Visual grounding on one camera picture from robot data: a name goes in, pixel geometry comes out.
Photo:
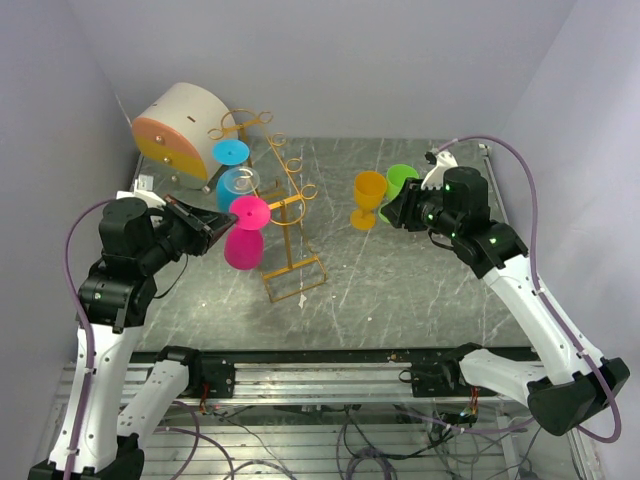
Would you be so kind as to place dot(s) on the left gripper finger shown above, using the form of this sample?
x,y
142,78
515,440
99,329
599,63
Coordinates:
x,y
212,236
199,220

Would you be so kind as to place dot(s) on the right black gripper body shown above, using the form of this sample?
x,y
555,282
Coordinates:
x,y
419,208

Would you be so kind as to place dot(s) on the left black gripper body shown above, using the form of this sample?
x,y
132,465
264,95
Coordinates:
x,y
185,233

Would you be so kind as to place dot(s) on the pink plastic wine glass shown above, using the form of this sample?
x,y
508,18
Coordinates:
x,y
244,246

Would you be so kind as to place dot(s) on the green plastic wine glass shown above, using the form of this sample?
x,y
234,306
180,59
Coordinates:
x,y
395,178

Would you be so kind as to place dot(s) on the orange plastic wine glass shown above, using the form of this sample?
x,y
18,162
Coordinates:
x,y
369,190

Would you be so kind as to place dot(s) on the clear wine glass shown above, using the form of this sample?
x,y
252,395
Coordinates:
x,y
241,180

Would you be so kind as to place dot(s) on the blue plastic wine glass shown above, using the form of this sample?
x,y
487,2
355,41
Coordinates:
x,y
229,154

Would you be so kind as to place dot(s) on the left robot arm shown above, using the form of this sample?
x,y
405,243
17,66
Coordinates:
x,y
102,438

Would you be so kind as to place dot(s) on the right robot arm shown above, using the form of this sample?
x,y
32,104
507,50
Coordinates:
x,y
571,381

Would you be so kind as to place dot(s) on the white semicircular drawer box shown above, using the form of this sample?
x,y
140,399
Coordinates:
x,y
179,130

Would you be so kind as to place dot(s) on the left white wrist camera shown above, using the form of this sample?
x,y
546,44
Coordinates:
x,y
142,189

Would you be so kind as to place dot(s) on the gold wire glass rack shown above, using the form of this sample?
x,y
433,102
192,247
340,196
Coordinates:
x,y
289,265

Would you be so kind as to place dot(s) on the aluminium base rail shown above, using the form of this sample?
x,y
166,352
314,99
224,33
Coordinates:
x,y
257,377

